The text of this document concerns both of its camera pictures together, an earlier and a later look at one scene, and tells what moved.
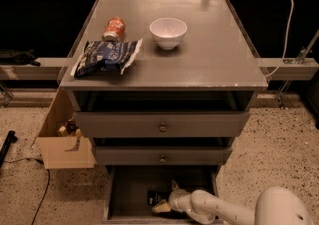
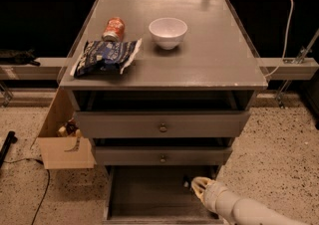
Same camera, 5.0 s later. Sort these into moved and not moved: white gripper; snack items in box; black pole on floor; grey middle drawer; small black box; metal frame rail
Moved: small black box; white gripper
Not moved: snack items in box; grey middle drawer; black pole on floor; metal frame rail
